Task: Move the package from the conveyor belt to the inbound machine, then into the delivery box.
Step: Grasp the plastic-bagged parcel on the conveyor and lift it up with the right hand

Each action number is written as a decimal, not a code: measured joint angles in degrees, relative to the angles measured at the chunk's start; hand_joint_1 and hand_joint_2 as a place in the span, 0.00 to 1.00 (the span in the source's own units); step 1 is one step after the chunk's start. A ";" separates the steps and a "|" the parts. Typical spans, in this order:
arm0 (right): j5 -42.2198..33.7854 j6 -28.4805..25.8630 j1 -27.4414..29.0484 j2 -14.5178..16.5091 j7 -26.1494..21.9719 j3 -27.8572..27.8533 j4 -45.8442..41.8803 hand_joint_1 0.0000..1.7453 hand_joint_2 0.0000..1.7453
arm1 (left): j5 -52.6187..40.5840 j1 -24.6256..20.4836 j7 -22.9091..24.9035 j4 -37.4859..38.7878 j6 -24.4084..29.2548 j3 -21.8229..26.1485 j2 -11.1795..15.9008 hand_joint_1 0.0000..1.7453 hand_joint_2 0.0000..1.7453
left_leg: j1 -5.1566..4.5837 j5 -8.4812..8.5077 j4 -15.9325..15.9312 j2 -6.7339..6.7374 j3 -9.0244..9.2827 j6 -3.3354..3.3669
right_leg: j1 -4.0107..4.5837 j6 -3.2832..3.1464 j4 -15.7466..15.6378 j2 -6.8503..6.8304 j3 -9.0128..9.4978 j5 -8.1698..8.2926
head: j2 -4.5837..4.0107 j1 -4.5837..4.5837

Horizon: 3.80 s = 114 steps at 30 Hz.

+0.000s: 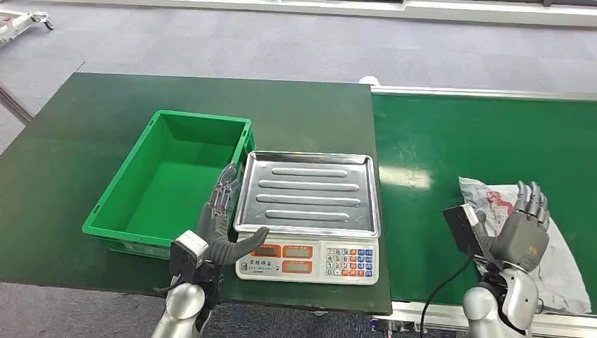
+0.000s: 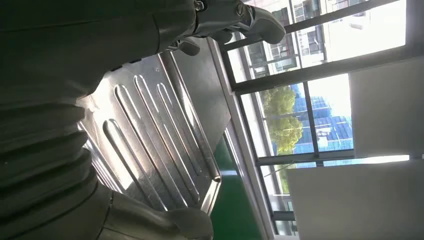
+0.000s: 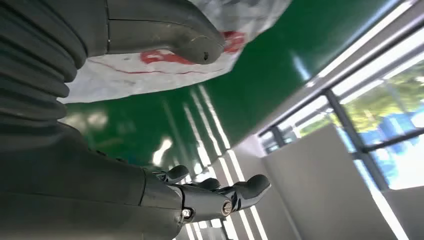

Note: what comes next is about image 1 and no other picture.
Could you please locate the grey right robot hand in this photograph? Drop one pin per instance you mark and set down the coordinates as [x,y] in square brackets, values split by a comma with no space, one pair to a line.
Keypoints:
[522,240]

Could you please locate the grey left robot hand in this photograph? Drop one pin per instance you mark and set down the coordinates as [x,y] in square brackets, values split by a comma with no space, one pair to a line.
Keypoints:
[217,242]

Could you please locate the grey plastic mailer package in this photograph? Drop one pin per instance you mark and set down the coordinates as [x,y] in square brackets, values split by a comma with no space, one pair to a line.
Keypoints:
[562,275]

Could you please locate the green conveyor belt machine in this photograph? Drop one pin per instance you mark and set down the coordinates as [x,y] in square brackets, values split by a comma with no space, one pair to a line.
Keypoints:
[466,140]

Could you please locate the green plastic crate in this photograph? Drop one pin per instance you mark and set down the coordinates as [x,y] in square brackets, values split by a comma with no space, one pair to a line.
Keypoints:
[172,186]

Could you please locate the white electronic scale steel tray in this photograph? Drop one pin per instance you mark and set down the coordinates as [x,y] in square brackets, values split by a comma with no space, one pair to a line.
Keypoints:
[308,196]

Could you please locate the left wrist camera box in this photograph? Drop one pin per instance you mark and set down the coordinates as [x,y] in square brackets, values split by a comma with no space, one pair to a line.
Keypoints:
[186,254]

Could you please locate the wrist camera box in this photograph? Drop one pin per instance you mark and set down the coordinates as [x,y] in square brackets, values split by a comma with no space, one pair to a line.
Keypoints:
[461,228]
[186,254]

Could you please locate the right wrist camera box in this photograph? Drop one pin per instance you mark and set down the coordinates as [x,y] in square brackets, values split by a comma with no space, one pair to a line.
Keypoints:
[461,228]

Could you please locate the white wheeled cart frame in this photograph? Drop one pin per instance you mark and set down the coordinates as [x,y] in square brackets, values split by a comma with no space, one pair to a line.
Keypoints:
[14,25]

